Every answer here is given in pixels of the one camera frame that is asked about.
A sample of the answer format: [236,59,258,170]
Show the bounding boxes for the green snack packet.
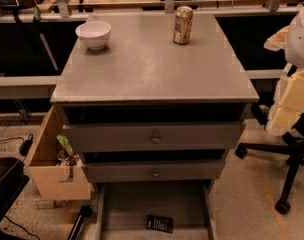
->
[57,134,74,157]

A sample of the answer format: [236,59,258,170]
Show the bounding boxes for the white ceramic bowl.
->
[75,21,112,50]

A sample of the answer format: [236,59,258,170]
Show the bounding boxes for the black power adapter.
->
[19,134,33,156]

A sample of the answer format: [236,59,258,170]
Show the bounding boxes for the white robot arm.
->
[264,7,304,136]

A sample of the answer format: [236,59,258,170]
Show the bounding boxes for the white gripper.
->
[266,69,304,136]

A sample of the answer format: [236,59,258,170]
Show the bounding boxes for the black rxbar chocolate wrapper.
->
[147,215,174,234]

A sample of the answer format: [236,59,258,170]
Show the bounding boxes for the gold soda can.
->
[173,6,193,44]

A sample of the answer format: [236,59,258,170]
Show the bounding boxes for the black office chair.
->
[235,113,304,214]

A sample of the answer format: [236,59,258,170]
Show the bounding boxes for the black bin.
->
[0,157,29,222]

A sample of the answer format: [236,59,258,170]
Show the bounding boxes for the cardboard box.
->
[26,107,91,200]

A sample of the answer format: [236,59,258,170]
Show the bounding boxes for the grey middle drawer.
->
[83,160,225,183]

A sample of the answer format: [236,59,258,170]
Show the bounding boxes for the grey open bottom drawer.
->
[95,181,219,240]

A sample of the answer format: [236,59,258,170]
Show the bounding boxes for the black stand leg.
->
[67,205,93,240]

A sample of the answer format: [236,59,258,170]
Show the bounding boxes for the grey drawer cabinet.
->
[50,12,260,240]

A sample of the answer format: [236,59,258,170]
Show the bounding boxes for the grey upper drawer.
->
[63,121,244,153]

